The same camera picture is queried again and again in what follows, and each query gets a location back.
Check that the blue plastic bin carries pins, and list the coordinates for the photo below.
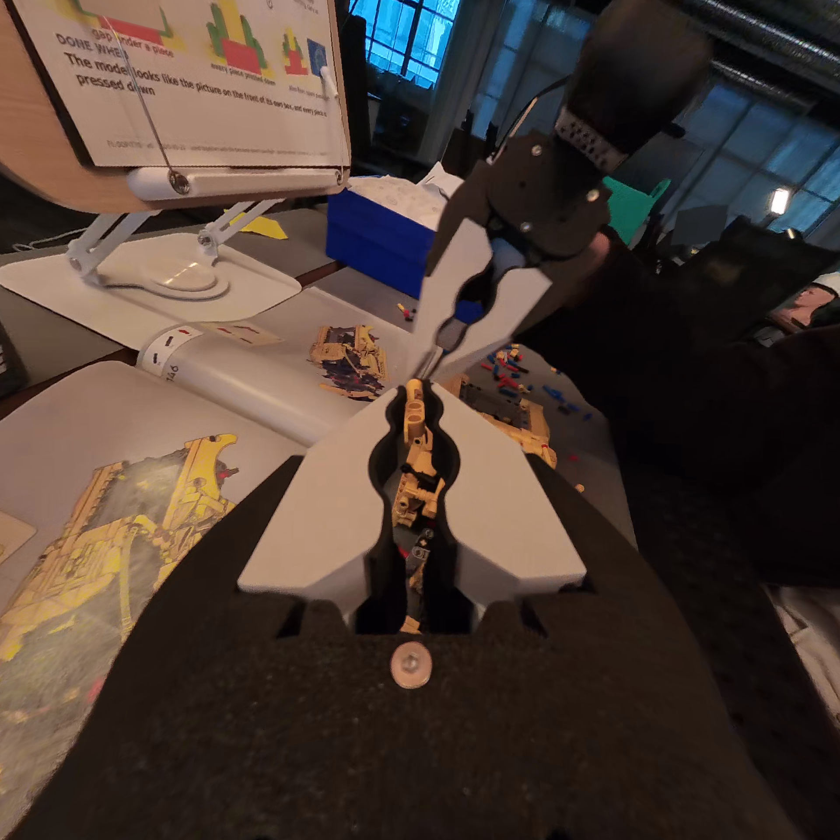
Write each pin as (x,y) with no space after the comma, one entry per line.
(374,243)

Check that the yellow toy car model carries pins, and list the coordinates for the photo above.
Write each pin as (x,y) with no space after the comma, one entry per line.
(535,426)

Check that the open instruction booklet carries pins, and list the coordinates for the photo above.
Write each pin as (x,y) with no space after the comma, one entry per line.
(229,394)

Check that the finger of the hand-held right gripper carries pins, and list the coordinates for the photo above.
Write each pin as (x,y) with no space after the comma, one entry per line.
(453,262)
(518,295)

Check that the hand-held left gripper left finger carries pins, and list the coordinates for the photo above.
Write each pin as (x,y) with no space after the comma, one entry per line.
(315,518)

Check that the white printed instruction sheet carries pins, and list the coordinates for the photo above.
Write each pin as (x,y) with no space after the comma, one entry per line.
(229,124)

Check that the green plastic board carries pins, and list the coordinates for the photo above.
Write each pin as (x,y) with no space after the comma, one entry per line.
(633,210)

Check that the yellow connector brick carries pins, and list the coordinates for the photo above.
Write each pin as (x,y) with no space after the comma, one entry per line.
(415,413)

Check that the pile of small coloured pins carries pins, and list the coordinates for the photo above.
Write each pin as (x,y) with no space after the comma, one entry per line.
(505,377)

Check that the large paned window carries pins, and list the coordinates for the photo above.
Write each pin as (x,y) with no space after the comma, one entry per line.
(407,33)

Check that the tall paned window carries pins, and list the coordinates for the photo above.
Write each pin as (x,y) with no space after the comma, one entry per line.
(754,151)

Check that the crumpled white printed bags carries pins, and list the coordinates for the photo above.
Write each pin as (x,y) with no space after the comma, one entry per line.
(407,197)

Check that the pale wooden card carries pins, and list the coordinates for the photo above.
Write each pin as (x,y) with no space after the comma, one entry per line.
(14,538)

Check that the yellow paper slip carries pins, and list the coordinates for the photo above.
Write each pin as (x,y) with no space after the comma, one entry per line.
(269,228)

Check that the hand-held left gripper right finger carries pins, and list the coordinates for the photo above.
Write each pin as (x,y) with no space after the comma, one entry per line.
(512,518)

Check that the wooden document stand with sheet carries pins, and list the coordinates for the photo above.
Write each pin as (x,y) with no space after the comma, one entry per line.
(33,151)

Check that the bright hanging lamp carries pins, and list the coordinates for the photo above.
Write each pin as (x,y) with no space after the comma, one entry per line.
(779,202)

